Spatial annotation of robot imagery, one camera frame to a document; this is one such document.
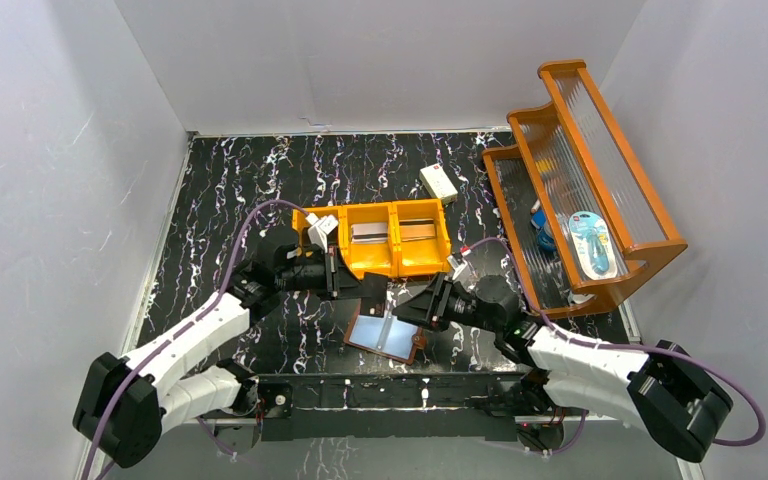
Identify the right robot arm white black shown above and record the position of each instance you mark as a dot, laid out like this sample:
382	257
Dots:
522	340

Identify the brown leather card holder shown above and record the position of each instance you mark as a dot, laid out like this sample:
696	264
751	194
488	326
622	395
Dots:
384	335

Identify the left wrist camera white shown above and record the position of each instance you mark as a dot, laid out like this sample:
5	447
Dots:
319	229

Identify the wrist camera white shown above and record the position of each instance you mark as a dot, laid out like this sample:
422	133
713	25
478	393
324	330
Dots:
319	229
460	267

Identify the card in right bin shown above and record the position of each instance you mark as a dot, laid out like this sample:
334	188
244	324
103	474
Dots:
417	229

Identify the white small box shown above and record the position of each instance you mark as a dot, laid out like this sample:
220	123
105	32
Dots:
438	184

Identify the right orange bin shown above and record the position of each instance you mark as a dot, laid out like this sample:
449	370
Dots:
422	243

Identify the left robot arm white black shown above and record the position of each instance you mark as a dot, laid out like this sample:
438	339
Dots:
248	296

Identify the silver card in middle bin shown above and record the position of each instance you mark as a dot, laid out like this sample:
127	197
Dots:
369	233

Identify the orange wooden shelf rack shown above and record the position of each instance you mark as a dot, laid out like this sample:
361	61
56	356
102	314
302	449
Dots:
571	155

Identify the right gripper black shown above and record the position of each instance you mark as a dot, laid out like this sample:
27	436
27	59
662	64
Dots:
429	305

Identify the aluminium frame rail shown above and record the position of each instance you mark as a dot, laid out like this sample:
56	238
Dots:
143	406

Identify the orange bin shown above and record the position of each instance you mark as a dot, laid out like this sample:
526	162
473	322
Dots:
300	225
422	243
374	258

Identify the left orange bin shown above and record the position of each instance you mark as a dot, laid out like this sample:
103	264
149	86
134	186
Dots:
300	225

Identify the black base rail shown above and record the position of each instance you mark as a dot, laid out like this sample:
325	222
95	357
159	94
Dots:
489	406

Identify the middle orange bin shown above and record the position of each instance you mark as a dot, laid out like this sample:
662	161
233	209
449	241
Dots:
374	258

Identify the blue packaged item on shelf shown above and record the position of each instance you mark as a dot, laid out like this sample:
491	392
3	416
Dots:
593	246

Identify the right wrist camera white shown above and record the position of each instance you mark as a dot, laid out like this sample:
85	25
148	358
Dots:
460	267

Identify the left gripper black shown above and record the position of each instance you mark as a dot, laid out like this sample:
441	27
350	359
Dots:
334	275

